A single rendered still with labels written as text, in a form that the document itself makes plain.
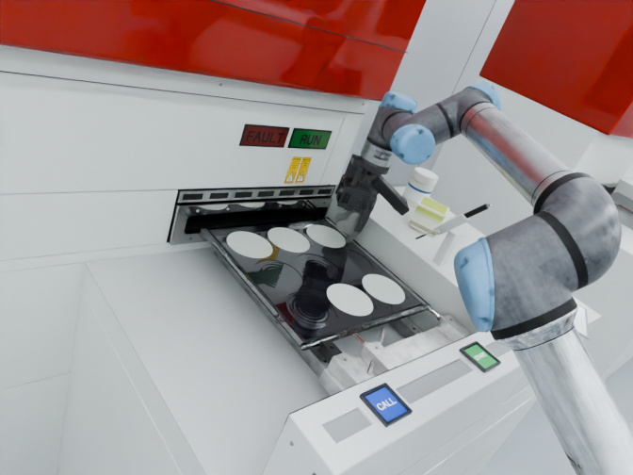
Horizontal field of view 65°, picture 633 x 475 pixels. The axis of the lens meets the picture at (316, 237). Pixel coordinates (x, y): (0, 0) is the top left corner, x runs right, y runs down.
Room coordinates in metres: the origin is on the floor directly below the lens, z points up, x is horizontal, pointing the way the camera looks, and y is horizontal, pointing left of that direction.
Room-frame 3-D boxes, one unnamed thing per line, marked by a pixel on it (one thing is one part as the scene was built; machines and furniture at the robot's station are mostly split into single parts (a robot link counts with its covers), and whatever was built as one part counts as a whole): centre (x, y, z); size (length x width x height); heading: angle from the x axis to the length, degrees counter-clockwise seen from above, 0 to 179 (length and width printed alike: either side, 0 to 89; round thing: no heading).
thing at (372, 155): (1.07, -0.06, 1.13); 0.08 x 0.08 x 0.05
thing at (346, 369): (0.64, -0.14, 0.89); 0.08 x 0.03 x 0.03; 50
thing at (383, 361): (0.70, -0.19, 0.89); 0.08 x 0.03 x 0.03; 50
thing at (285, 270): (0.91, -0.03, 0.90); 0.34 x 0.34 x 0.01; 50
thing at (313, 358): (0.78, 0.01, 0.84); 0.50 x 0.02 x 0.03; 50
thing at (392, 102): (1.07, -0.06, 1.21); 0.09 x 0.08 x 0.11; 21
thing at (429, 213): (1.18, -0.25, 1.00); 0.07 x 0.07 x 0.07; 77
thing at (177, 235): (1.04, 0.14, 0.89); 0.44 x 0.02 x 0.10; 140
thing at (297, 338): (0.77, 0.09, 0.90); 0.37 x 0.01 x 0.01; 50
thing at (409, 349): (0.76, -0.24, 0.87); 0.36 x 0.08 x 0.03; 140
